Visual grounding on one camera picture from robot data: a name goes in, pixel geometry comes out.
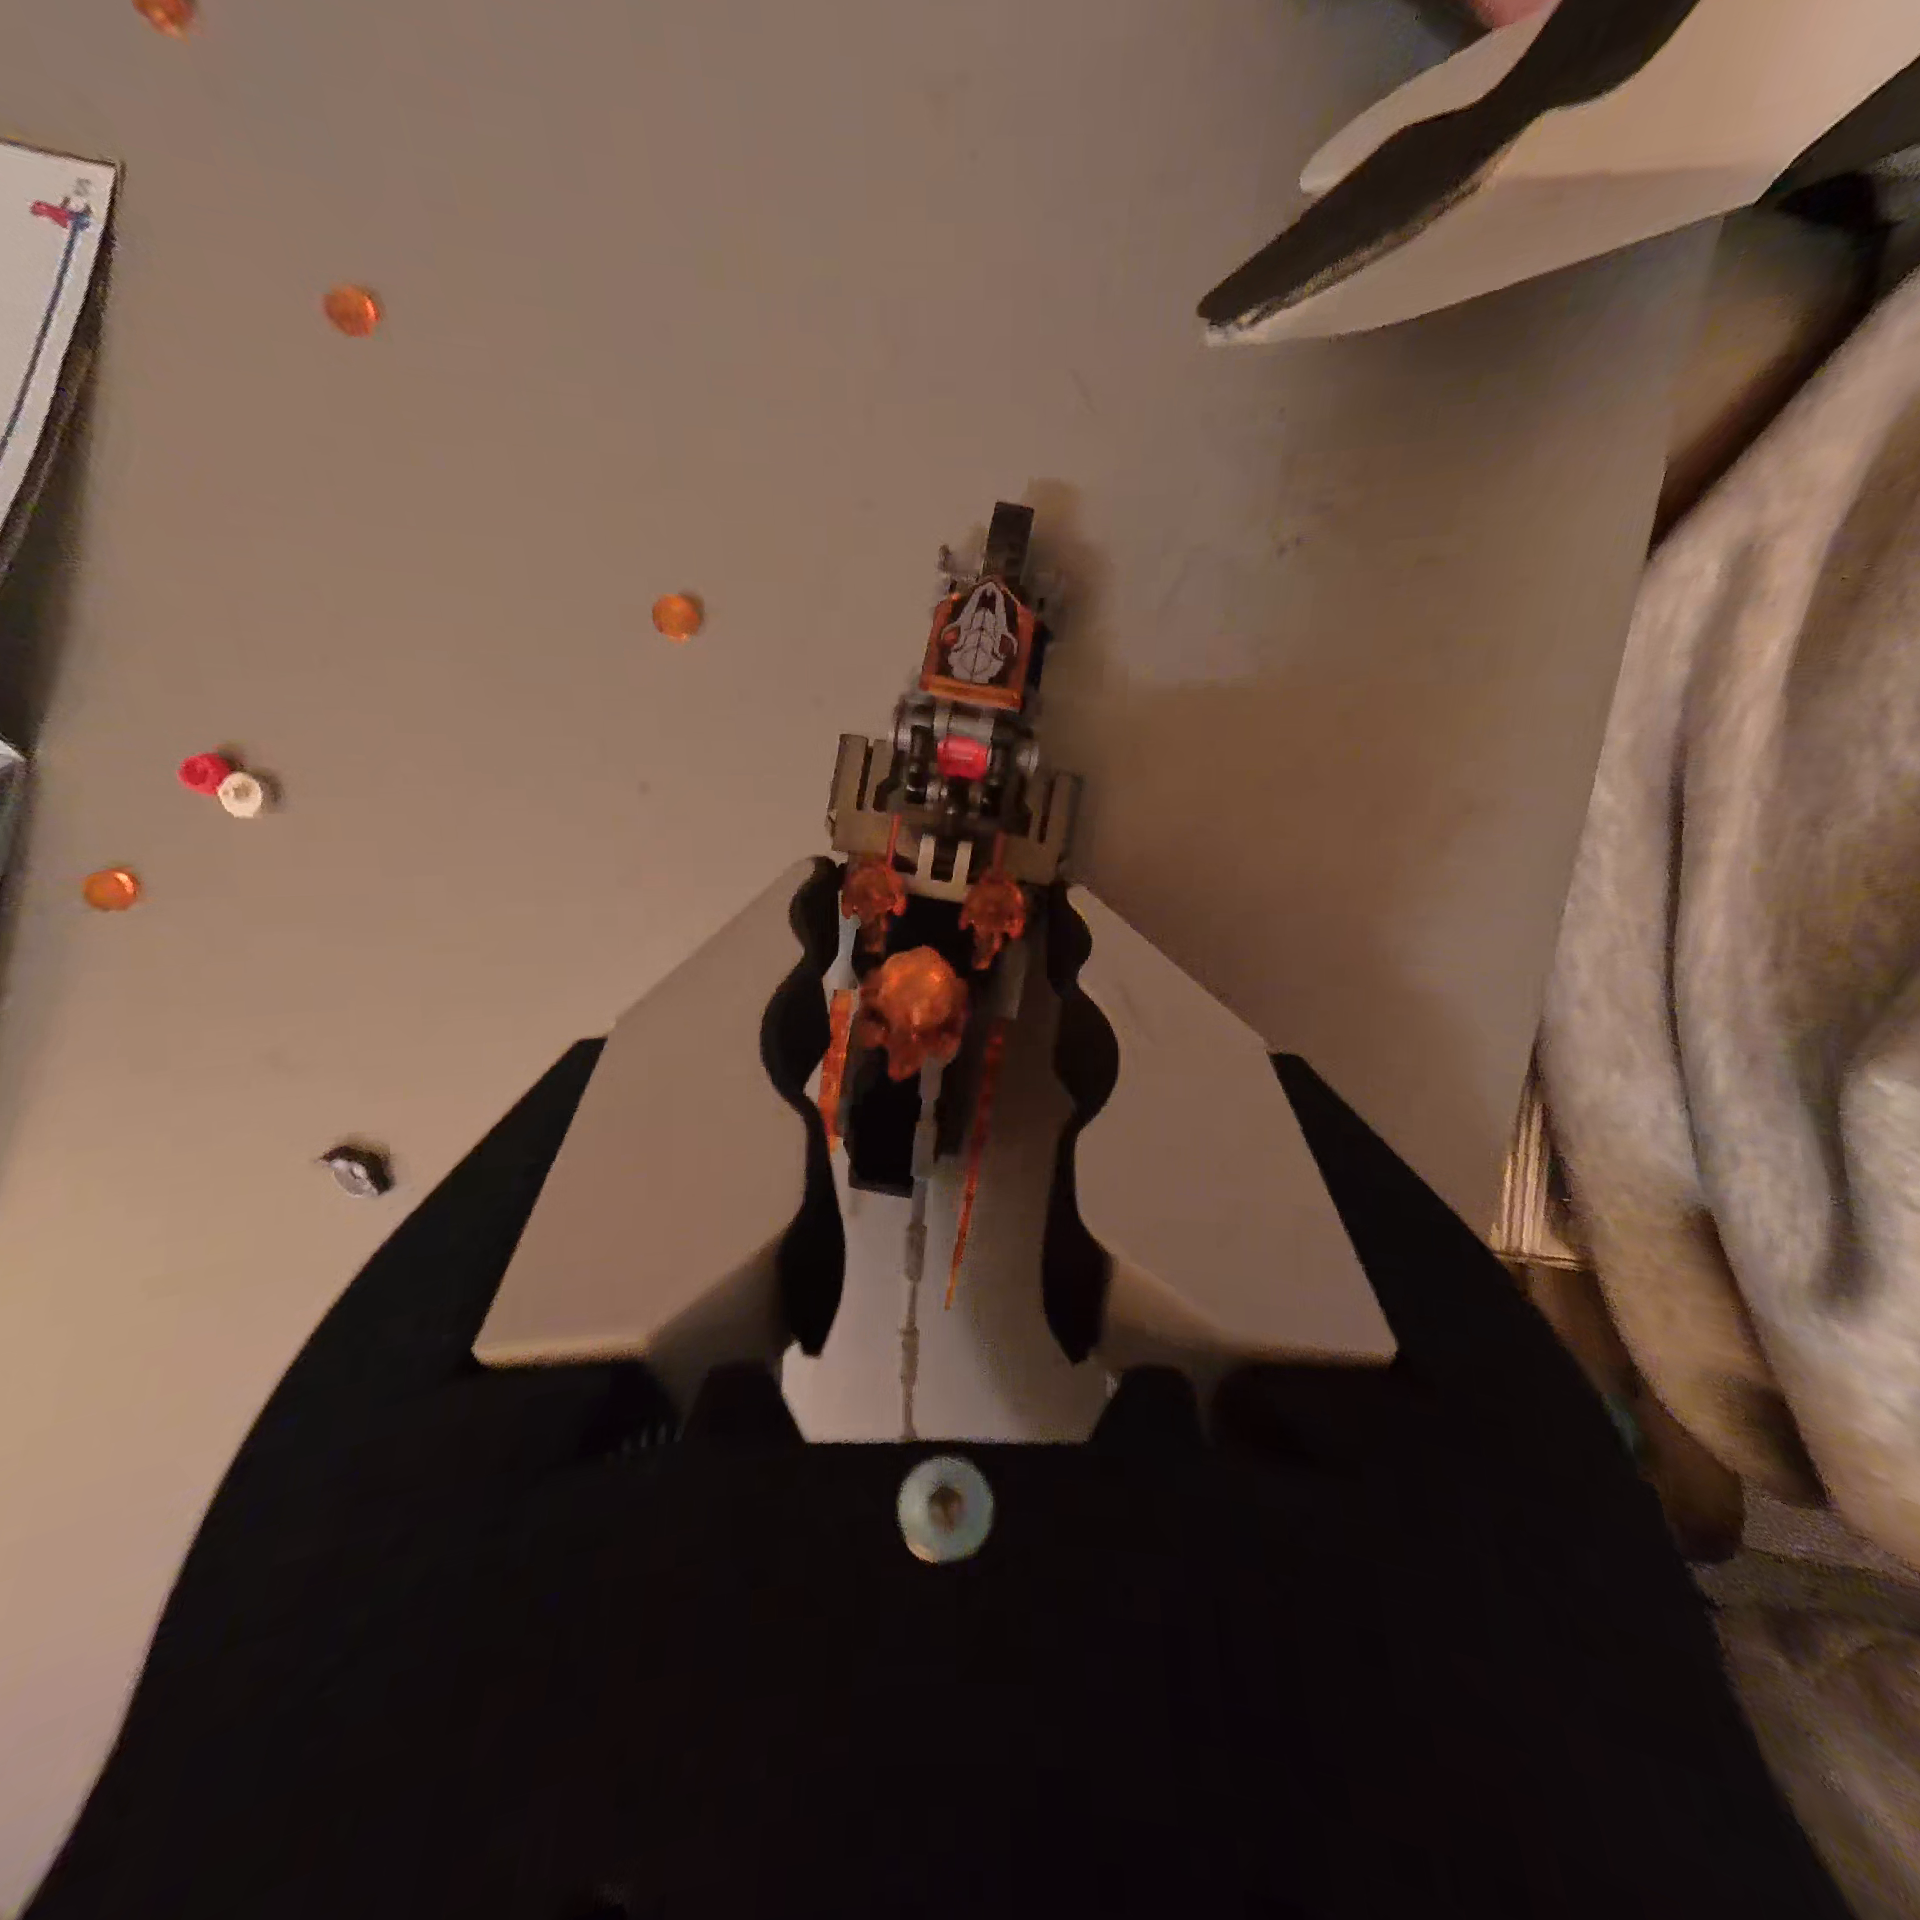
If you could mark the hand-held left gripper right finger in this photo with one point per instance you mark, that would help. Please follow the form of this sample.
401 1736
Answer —
1245 1200

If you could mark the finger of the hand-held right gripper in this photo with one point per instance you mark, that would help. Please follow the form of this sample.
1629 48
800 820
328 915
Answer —
1394 113
1620 194

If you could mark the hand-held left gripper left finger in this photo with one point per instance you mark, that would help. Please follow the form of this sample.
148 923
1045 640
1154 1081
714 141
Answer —
644 1200

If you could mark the lego motorcycle model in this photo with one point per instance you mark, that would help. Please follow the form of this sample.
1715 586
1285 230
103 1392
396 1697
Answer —
983 644

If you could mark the small black lego piece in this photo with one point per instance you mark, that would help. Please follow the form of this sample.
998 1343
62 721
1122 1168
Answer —
356 1171

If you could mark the red round lego stud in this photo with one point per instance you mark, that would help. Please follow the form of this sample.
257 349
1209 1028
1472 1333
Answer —
202 770

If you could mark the lego instruction booklet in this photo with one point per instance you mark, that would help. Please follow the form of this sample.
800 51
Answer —
45 330

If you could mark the person's right hand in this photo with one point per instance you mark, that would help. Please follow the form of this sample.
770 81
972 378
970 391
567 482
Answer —
1508 8

